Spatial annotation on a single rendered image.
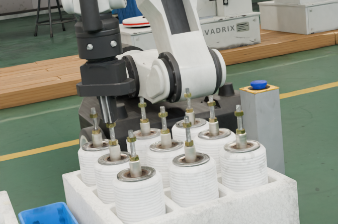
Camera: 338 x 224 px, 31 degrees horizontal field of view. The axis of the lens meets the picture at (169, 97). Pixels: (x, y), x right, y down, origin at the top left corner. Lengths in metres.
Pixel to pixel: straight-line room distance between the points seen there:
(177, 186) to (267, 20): 3.11
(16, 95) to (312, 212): 1.94
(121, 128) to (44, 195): 0.33
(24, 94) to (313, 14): 1.83
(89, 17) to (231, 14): 2.53
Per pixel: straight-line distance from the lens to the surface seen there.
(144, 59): 1.94
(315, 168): 1.83
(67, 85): 3.17
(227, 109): 1.82
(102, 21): 1.18
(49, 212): 1.46
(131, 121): 1.73
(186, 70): 1.61
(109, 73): 1.19
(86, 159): 1.35
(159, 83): 1.62
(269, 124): 1.48
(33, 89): 3.14
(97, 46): 1.18
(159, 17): 1.67
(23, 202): 1.84
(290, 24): 3.99
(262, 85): 1.47
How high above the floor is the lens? 0.65
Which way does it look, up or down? 13 degrees down
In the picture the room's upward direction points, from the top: 7 degrees counter-clockwise
